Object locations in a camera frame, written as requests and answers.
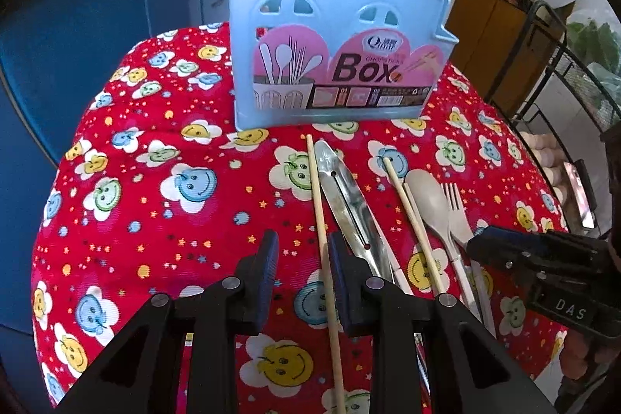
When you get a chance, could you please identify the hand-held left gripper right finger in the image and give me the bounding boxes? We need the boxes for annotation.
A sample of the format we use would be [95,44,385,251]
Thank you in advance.
[327,230,559,414]

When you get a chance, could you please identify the light blue plastic utensil box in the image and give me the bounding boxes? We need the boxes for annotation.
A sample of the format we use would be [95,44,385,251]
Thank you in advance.
[226,0,459,131]

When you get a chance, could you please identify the slotted metal tongs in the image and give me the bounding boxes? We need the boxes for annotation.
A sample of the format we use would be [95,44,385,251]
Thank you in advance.
[314,140,413,296]

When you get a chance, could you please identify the brown wooden cabinet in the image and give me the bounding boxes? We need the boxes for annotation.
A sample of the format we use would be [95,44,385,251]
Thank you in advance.
[445,0,551,104]

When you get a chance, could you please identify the beige plastic spoon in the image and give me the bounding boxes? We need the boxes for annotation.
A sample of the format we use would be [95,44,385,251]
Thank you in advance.
[405,169,481,320]

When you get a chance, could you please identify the wooden chopstick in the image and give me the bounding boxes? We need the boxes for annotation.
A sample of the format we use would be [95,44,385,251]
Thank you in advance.
[383,158,447,296]
[305,133,346,414]

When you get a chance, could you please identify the red smiley flower tablecloth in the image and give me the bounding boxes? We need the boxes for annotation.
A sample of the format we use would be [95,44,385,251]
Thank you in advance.
[31,22,571,414]

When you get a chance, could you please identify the person's right hand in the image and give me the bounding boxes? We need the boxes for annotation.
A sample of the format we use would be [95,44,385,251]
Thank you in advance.
[559,331,621,393]

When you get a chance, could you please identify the blue cabinet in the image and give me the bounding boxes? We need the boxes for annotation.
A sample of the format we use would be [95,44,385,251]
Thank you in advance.
[0,0,231,337]

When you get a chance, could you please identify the dark wooden furniture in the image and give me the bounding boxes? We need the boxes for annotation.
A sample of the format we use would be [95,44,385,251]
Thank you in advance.
[600,123,621,252]

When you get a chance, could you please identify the green leafy vegetables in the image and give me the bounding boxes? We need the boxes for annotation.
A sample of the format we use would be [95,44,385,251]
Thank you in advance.
[565,20,621,131]

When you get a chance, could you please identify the beige plastic fork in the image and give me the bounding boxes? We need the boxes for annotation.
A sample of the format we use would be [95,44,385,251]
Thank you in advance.
[441,182,496,337]

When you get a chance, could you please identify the pile of eggs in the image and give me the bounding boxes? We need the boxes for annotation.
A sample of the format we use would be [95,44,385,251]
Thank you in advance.
[518,130,574,207]

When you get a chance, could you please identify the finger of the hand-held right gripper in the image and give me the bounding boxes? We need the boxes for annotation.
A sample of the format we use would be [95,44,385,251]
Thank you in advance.
[467,237,537,273]
[484,225,551,246]

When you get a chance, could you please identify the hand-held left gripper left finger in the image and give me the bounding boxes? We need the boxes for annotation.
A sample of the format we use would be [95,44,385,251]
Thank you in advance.
[51,229,281,414]

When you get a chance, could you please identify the black metal rack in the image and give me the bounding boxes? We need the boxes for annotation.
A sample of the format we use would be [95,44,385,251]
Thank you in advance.
[485,0,621,225]

